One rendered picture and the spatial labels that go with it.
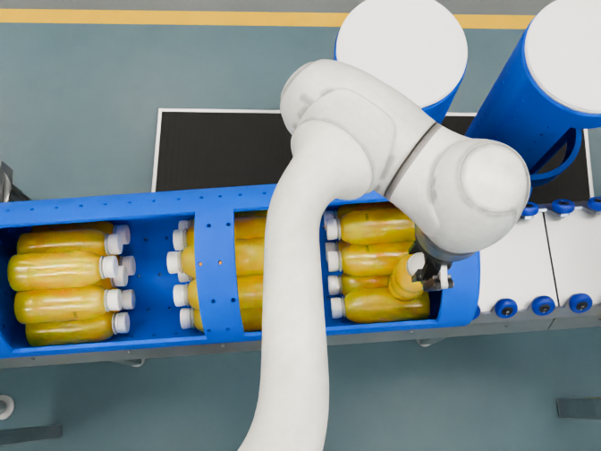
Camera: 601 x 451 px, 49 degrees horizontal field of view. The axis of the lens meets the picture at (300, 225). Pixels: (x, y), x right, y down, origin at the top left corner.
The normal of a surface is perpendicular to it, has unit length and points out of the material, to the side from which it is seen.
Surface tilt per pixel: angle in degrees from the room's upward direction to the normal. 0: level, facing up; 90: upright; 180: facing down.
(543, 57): 0
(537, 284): 0
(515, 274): 0
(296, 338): 18
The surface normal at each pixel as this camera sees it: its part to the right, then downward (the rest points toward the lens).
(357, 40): -0.01, -0.25
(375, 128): 0.22, -0.27
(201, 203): -0.05, -0.77
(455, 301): 0.04, 0.59
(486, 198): -0.04, 0.07
